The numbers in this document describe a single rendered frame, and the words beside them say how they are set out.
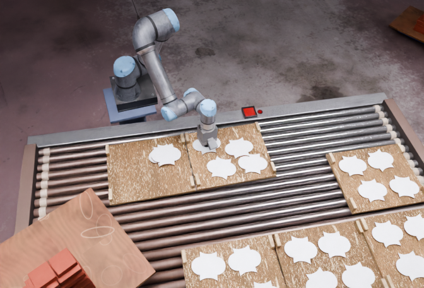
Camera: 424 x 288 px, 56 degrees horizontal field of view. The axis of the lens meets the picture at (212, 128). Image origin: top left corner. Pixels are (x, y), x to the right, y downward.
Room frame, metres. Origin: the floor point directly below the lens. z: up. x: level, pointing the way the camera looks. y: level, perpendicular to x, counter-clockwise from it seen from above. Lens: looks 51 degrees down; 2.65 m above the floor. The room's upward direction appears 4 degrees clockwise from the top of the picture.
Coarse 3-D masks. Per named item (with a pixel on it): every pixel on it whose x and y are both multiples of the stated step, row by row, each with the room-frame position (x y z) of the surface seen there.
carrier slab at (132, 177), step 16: (128, 144) 1.25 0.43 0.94; (144, 144) 1.25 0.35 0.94; (160, 144) 1.26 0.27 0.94; (176, 144) 1.27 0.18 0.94; (112, 160) 1.14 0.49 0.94; (128, 160) 1.14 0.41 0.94; (144, 160) 1.15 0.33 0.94; (112, 176) 1.05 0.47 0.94; (128, 176) 1.05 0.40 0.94; (144, 176) 1.06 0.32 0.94; (160, 176) 1.06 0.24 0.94; (176, 176) 1.07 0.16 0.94; (128, 192) 0.96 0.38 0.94; (144, 192) 0.97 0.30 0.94; (160, 192) 0.97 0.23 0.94; (176, 192) 0.98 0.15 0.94
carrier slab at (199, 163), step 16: (224, 128) 1.39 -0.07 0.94; (240, 128) 1.40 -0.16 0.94; (192, 144) 1.27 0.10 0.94; (224, 144) 1.29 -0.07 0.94; (256, 144) 1.30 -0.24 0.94; (192, 160) 1.17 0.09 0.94; (208, 160) 1.18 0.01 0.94; (208, 176) 1.08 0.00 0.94; (240, 176) 1.09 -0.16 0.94; (256, 176) 1.10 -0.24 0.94; (272, 176) 1.11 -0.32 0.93
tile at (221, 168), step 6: (210, 162) 1.16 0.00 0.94; (216, 162) 1.16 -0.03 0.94; (222, 162) 1.16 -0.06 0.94; (228, 162) 1.17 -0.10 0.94; (210, 168) 1.12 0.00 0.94; (216, 168) 1.13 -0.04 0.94; (222, 168) 1.13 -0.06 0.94; (228, 168) 1.13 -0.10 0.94; (234, 168) 1.13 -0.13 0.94; (216, 174) 1.09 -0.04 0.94; (222, 174) 1.09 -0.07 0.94; (228, 174) 1.09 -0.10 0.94
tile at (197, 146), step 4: (196, 140) 1.29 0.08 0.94; (196, 144) 1.27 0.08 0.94; (200, 144) 1.27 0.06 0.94; (196, 148) 1.24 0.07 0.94; (200, 148) 1.24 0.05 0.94; (204, 148) 1.24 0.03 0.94; (208, 148) 1.24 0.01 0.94; (216, 148) 1.25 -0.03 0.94; (204, 152) 1.22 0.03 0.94; (208, 152) 1.22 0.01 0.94
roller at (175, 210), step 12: (420, 168) 1.22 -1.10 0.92; (264, 192) 1.02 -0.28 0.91; (276, 192) 1.02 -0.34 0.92; (288, 192) 1.03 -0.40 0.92; (300, 192) 1.04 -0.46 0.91; (312, 192) 1.05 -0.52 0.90; (192, 204) 0.93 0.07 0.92; (204, 204) 0.93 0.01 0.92; (216, 204) 0.94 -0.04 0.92; (228, 204) 0.95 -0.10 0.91; (240, 204) 0.96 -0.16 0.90; (120, 216) 0.84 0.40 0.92; (132, 216) 0.85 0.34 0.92; (144, 216) 0.85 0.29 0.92; (156, 216) 0.86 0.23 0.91
